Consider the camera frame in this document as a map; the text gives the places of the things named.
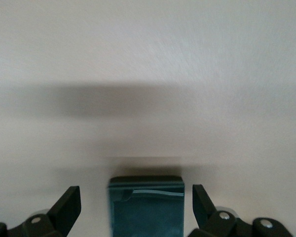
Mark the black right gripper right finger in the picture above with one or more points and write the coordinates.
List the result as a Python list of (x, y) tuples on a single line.
[(204, 212)]

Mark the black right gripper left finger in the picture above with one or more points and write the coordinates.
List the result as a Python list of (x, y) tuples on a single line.
[(61, 209)]

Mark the small black phone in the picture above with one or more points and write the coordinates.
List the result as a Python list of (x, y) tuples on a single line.
[(148, 212)]

